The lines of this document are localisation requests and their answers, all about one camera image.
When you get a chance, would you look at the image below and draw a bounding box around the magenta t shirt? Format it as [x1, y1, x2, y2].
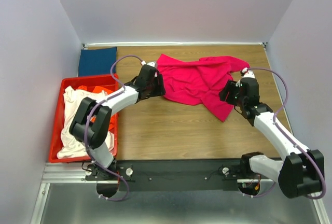
[157, 54, 250, 122]

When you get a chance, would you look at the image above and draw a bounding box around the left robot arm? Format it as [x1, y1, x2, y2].
[69, 62, 165, 180]

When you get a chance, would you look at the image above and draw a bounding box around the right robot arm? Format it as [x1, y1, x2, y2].
[219, 77, 326, 200]

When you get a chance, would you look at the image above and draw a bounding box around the red plastic bin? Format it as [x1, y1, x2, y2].
[48, 75, 119, 163]

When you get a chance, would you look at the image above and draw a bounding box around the orange t shirt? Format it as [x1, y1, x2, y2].
[77, 85, 117, 133]

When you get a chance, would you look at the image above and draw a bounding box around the folded blue t shirt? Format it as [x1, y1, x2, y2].
[78, 47, 117, 77]

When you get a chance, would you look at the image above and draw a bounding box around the pale pink t shirt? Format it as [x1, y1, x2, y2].
[56, 86, 116, 160]

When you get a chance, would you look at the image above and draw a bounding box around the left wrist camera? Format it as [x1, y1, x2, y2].
[141, 60, 158, 68]

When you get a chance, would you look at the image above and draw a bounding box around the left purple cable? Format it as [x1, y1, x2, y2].
[84, 55, 146, 170]

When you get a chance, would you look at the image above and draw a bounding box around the purple cable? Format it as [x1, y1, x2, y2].
[84, 55, 146, 170]
[241, 67, 326, 199]

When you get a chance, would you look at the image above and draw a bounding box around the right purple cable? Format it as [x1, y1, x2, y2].
[241, 67, 326, 199]

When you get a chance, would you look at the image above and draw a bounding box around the black mounting base plate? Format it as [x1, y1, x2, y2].
[84, 159, 262, 199]

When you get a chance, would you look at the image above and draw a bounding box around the aluminium frame rail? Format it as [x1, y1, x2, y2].
[30, 163, 91, 224]

